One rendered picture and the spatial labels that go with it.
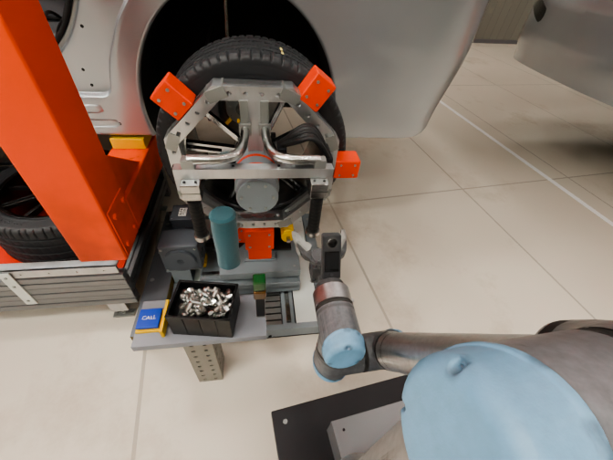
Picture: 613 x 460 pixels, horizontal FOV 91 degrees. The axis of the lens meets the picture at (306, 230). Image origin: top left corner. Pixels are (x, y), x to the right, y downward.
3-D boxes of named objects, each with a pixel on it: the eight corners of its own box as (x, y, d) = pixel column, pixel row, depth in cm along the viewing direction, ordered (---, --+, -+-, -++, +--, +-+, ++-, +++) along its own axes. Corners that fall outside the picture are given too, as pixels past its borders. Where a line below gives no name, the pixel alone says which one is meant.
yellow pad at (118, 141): (153, 134, 145) (150, 124, 142) (146, 149, 136) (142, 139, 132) (122, 134, 143) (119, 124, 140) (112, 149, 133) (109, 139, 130)
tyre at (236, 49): (364, 127, 129) (246, -20, 90) (381, 155, 113) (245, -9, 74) (260, 213, 156) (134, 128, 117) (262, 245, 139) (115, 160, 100)
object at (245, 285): (292, 242, 184) (293, 230, 177) (299, 291, 159) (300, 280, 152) (208, 245, 176) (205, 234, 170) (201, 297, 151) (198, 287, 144)
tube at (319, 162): (315, 135, 95) (318, 101, 88) (326, 169, 81) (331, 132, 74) (258, 134, 92) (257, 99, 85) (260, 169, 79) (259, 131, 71)
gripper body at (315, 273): (306, 266, 85) (313, 302, 77) (309, 245, 79) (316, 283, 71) (333, 264, 86) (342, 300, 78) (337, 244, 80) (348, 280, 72)
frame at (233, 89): (322, 215, 128) (344, 81, 90) (325, 226, 124) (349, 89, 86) (190, 219, 120) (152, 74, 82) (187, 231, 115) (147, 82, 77)
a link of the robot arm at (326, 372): (358, 381, 76) (370, 360, 67) (315, 388, 74) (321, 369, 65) (348, 345, 83) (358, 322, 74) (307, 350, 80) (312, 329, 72)
